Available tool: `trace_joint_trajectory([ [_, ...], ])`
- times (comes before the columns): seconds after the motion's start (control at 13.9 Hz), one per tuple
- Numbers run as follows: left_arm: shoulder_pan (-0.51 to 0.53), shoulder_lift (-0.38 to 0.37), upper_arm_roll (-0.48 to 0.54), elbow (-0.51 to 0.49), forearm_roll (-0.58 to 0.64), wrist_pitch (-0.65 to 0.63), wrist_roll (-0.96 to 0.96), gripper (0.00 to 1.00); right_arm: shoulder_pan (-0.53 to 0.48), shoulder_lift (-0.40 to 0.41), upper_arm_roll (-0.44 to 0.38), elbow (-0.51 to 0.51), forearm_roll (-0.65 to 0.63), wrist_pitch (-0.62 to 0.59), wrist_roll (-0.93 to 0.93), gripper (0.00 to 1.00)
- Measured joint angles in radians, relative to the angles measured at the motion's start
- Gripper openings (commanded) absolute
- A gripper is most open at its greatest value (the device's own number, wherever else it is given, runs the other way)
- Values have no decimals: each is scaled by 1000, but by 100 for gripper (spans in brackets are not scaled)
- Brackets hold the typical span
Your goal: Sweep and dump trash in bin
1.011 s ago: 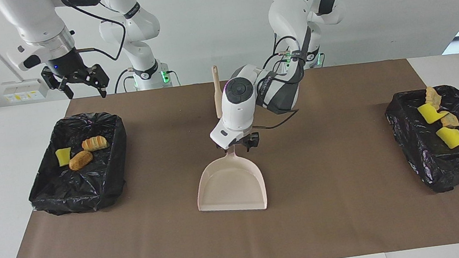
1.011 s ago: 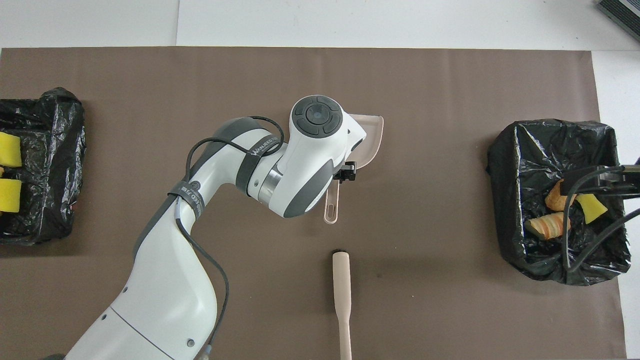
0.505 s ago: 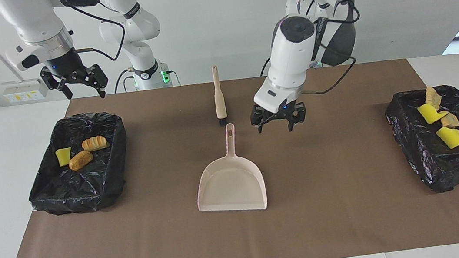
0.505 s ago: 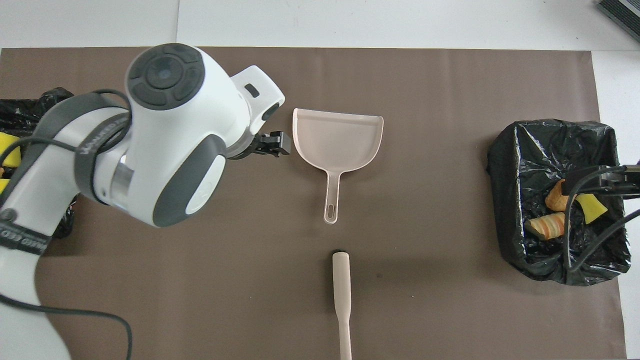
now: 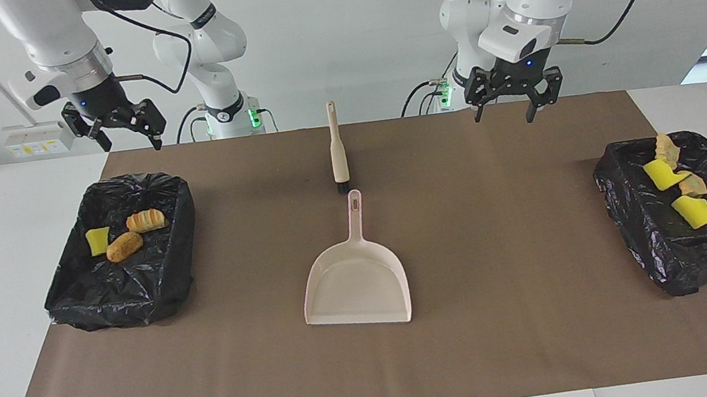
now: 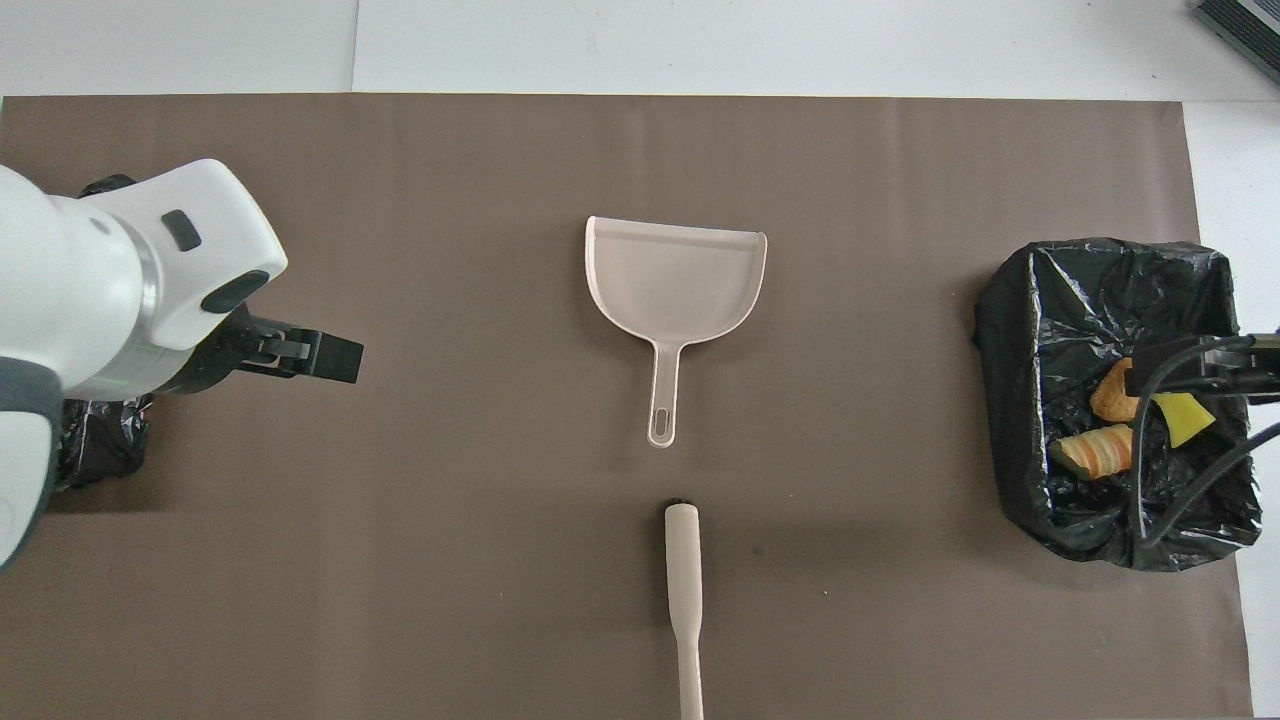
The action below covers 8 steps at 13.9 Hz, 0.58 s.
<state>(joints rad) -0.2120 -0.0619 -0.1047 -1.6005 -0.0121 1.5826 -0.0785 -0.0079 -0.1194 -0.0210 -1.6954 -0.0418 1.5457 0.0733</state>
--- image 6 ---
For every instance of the brown toy bread loaf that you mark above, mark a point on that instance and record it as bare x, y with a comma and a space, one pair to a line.
1112, 395

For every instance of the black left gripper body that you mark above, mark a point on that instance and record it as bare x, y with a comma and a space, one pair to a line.
220, 350

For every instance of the bin lined with black bag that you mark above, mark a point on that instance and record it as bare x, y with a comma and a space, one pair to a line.
100, 440
1050, 330

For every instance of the small curved yellow sponge piece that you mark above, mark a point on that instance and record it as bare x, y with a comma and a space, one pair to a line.
1185, 417

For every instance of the brown paper table mat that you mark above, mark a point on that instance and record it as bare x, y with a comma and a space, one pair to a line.
600, 150

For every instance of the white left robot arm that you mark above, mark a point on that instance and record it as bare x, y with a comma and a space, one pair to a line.
90, 290

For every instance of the dark grey ribbed device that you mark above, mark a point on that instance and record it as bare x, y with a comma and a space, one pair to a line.
1250, 25

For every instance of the toy croissant pale underside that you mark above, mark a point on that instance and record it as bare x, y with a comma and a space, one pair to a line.
1098, 450

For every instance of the beige plastic dustpan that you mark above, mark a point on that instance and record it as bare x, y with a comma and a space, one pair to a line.
675, 280

